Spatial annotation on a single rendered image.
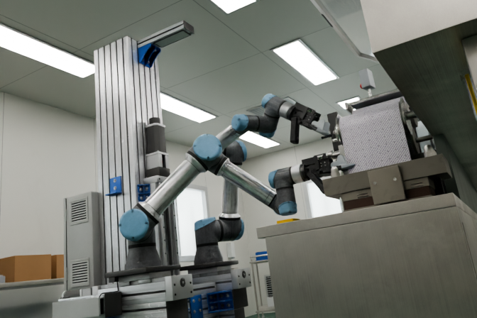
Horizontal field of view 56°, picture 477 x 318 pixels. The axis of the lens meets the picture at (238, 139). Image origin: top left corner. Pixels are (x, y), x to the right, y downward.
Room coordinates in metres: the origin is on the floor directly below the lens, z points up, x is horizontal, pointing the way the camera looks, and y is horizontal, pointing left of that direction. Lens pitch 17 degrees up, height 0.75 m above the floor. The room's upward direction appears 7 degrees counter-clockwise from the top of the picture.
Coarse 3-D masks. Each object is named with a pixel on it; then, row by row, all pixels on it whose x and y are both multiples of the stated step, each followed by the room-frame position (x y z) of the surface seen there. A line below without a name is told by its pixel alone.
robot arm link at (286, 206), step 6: (276, 192) 1.85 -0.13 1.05; (282, 192) 1.82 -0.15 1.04; (288, 192) 1.82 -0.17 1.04; (294, 192) 1.84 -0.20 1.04; (282, 198) 1.82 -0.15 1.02; (288, 198) 1.81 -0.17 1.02; (294, 198) 1.83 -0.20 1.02; (276, 204) 1.90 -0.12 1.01; (282, 204) 1.82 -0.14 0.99; (288, 204) 1.81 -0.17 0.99; (294, 204) 1.82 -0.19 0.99; (282, 210) 1.83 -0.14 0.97; (288, 210) 1.82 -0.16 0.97; (294, 210) 1.82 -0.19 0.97
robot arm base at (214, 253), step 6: (198, 246) 2.33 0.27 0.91; (204, 246) 2.31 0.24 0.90; (210, 246) 2.31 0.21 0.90; (216, 246) 2.34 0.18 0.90; (198, 252) 2.32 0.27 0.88; (204, 252) 2.30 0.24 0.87; (210, 252) 2.31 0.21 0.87; (216, 252) 2.32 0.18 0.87; (198, 258) 2.31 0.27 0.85; (204, 258) 2.29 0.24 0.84; (210, 258) 2.30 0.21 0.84; (216, 258) 2.31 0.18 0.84; (222, 258) 2.35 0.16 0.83
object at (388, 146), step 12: (372, 132) 1.66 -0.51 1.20; (384, 132) 1.64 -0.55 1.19; (396, 132) 1.62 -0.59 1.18; (348, 144) 1.71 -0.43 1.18; (360, 144) 1.69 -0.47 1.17; (372, 144) 1.66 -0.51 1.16; (384, 144) 1.64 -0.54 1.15; (396, 144) 1.62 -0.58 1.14; (348, 156) 1.71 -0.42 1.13; (360, 156) 1.69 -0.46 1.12; (372, 156) 1.67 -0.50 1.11; (384, 156) 1.65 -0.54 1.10; (396, 156) 1.63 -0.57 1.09; (408, 156) 1.61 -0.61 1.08; (360, 168) 1.69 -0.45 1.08; (372, 168) 1.67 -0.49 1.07
